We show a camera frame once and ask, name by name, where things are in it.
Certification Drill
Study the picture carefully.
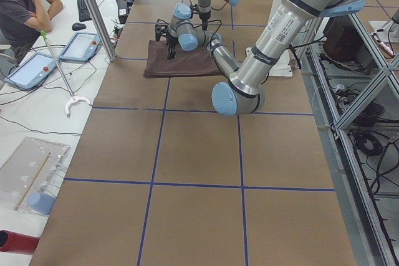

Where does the light blue cup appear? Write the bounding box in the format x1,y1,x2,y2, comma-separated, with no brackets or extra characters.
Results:
27,192,55,216

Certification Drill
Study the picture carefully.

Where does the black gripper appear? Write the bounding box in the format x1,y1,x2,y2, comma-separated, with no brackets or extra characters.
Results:
166,29,179,60
199,11,211,31

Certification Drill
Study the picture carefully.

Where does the aluminium side frame rail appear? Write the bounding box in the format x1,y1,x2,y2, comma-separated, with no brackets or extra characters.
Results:
298,6,398,265

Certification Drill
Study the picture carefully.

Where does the white reacher grabber stick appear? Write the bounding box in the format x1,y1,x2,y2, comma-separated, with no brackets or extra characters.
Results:
40,31,91,118

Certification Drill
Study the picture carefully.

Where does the far blue teach pendant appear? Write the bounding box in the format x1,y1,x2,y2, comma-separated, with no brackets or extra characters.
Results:
59,32,101,63

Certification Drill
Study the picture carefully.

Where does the blue teach pendant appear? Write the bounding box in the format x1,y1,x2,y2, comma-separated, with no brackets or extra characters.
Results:
59,32,101,63
4,53,56,90

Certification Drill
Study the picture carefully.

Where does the black box white label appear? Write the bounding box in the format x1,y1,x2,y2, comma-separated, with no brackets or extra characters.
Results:
117,0,129,24

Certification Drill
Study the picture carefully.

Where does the black keyboard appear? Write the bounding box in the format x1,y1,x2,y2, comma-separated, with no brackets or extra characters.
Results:
77,0,92,22

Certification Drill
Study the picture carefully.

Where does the near blue teach pendant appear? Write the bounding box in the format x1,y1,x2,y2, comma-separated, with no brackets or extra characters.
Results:
4,53,56,90

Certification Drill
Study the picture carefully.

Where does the clear plastic bag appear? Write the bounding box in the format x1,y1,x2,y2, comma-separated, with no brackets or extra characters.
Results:
1,138,70,216

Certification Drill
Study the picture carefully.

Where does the dark brown t-shirt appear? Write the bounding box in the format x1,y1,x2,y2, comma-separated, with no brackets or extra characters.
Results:
143,40,222,78

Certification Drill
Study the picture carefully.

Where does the red cylinder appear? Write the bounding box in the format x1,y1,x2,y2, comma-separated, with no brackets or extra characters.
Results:
1,230,40,255

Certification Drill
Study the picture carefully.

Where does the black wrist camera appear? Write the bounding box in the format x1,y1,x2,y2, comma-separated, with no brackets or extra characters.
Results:
155,19,169,42
190,4,200,19

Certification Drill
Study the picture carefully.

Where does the black computer mouse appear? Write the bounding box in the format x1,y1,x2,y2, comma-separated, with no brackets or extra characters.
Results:
72,22,87,31

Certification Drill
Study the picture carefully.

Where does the aluminium frame post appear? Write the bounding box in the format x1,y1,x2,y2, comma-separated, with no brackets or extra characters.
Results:
84,0,117,62

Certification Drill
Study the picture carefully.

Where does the seated man grey shirt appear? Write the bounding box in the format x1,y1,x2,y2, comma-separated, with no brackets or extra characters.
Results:
1,0,64,62

